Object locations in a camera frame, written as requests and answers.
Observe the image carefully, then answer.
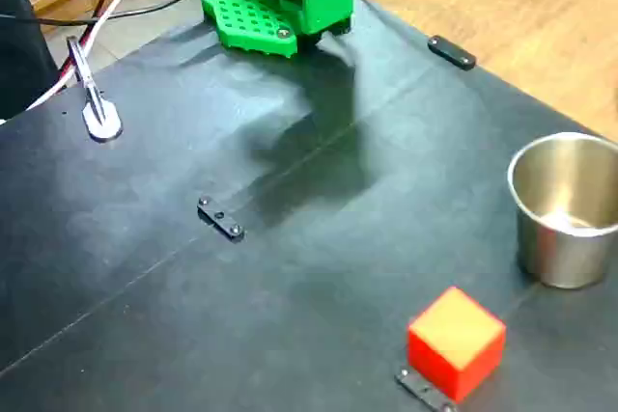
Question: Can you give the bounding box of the red cube block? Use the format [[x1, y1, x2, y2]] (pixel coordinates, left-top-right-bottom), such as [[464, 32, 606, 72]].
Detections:
[[407, 285, 508, 403]]

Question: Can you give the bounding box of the metal clamp with grey pad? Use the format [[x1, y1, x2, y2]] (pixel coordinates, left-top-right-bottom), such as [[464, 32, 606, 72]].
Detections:
[[66, 35, 125, 143]]

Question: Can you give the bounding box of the stainless steel cup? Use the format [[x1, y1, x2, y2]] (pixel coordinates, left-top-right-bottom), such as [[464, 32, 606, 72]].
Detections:
[[506, 130, 618, 290]]

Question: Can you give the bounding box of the large black blurry object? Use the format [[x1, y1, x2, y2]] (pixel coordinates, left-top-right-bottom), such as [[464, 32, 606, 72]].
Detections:
[[0, 0, 62, 122]]

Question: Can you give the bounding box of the black screwed bracket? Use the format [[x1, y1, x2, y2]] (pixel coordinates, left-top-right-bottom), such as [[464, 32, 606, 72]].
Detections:
[[196, 196, 246, 244], [427, 34, 478, 71], [394, 368, 459, 412]]

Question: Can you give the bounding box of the thin red cable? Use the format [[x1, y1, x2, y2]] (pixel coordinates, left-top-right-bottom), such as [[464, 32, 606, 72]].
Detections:
[[52, 0, 122, 88]]

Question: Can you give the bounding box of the thick white cable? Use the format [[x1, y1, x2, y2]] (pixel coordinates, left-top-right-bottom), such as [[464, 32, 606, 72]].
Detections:
[[0, 0, 155, 124]]

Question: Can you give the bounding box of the long black cable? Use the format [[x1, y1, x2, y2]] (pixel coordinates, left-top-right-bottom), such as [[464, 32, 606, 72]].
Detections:
[[0, 0, 218, 28]]

